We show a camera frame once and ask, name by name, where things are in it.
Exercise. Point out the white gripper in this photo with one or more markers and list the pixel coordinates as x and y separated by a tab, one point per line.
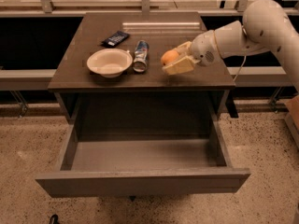
203	49

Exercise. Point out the orange fruit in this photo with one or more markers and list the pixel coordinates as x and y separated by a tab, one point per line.
169	57

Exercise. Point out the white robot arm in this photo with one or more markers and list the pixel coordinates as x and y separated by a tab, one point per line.
264	27

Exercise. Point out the open grey top drawer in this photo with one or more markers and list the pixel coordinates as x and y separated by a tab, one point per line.
94	164

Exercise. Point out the crushed blue soda can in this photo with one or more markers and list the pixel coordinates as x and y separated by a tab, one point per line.
141	59

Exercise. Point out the dark blue snack packet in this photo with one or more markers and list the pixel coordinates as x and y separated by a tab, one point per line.
115	39

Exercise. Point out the white bowl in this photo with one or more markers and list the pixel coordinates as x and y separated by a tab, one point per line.
109	62

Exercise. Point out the grey cabinet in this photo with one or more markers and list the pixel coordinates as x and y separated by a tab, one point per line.
136	100

